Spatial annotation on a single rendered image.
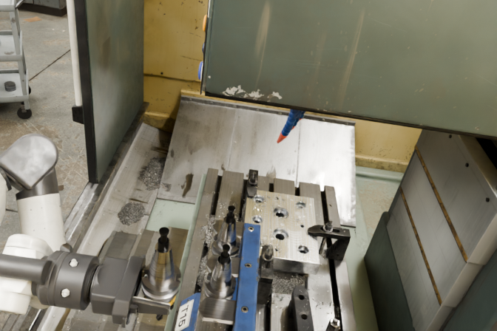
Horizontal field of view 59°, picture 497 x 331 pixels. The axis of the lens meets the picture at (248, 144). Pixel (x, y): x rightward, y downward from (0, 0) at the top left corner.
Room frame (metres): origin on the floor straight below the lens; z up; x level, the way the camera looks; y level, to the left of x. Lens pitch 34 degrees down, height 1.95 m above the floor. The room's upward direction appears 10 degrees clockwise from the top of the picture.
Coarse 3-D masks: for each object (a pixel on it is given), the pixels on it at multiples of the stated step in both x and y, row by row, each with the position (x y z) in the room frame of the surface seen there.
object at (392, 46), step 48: (240, 0) 0.64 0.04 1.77; (288, 0) 0.64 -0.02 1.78; (336, 0) 0.64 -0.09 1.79; (384, 0) 0.64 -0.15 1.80; (432, 0) 0.64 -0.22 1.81; (480, 0) 0.65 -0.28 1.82; (240, 48) 0.64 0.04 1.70; (288, 48) 0.64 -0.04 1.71; (336, 48) 0.64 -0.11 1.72; (384, 48) 0.64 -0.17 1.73; (432, 48) 0.64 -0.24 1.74; (480, 48) 0.65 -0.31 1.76; (240, 96) 0.64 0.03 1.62; (288, 96) 0.64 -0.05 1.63; (336, 96) 0.64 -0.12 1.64; (384, 96) 0.64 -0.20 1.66; (432, 96) 0.65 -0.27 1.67; (480, 96) 0.65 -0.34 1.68
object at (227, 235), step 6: (228, 222) 0.68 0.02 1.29; (234, 222) 0.69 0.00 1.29; (222, 228) 0.68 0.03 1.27; (228, 228) 0.68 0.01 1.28; (234, 228) 0.69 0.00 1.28; (222, 234) 0.68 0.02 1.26; (228, 234) 0.68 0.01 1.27; (234, 234) 0.68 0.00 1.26; (222, 240) 0.68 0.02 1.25; (228, 240) 0.67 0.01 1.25; (234, 240) 0.68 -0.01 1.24; (222, 246) 0.67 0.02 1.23; (234, 246) 0.68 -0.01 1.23
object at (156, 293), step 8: (144, 272) 0.48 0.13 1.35; (176, 272) 0.48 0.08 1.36; (144, 280) 0.45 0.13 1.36; (176, 280) 0.48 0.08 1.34; (144, 288) 0.45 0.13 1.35; (152, 288) 0.44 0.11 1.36; (160, 288) 0.44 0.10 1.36; (168, 288) 0.45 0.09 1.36; (176, 288) 0.46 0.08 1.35; (152, 296) 0.44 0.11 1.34; (160, 296) 0.44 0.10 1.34; (168, 296) 0.45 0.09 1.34
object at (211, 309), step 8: (208, 296) 0.55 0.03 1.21; (200, 304) 0.53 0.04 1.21; (208, 304) 0.53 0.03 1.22; (216, 304) 0.54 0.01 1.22; (224, 304) 0.54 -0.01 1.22; (232, 304) 0.54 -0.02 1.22; (200, 312) 0.52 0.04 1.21; (208, 312) 0.52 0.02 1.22; (216, 312) 0.52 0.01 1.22; (224, 312) 0.52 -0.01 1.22; (232, 312) 0.53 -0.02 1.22; (208, 320) 0.50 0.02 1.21; (216, 320) 0.50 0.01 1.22; (224, 320) 0.51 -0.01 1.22; (232, 320) 0.51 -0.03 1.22
